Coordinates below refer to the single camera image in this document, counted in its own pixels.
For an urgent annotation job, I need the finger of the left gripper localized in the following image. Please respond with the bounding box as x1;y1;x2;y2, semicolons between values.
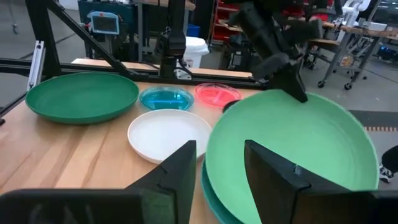
221;99;241;114
270;60;308;103

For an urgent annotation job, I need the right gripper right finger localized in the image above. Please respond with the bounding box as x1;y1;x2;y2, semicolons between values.
244;139;398;224

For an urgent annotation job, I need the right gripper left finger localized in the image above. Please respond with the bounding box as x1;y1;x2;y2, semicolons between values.
0;139;197;224

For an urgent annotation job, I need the red translucent plastic plate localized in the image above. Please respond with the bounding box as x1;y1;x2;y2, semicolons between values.
194;82;243;109

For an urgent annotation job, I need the large mint green plate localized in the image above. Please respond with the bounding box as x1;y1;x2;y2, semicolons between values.
205;89;380;224

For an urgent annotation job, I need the white plastic plate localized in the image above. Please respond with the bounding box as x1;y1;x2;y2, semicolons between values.
127;108;213;165

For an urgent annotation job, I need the blue translucent plastic plate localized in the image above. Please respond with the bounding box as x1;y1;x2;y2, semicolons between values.
139;86;195;111

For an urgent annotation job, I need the large dark green plate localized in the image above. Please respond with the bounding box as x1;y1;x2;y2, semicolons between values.
25;72;140;125

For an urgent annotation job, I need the red storage rack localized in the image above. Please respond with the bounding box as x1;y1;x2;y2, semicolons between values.
211;0;244;43

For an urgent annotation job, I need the white plastic bin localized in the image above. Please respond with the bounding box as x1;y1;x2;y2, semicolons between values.
182;36;210;68

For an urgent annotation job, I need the blue plastic bin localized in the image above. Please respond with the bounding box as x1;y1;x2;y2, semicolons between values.
186;24;201;38

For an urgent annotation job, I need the wooden-top rolling cart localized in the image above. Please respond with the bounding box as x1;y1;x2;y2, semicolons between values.
289;17;398;91

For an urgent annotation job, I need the white humanoid robot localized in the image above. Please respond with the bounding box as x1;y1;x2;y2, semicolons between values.
340;0;373;27

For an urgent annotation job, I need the black hazard-striped floor mat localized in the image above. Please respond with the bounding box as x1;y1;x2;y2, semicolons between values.
349;109;398;132

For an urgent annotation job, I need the dark teal machine cabinet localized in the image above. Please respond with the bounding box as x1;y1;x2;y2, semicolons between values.
77;0;137;62

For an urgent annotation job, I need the blue-framed tablet screen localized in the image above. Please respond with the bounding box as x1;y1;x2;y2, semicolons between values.
88;11;121;35

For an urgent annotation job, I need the silver aluminium extrusion bar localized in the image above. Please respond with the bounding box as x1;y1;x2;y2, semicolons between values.
26;40;46;91

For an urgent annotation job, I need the black aluminium rig frame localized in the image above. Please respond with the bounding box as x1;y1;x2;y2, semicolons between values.
0;0;271;125

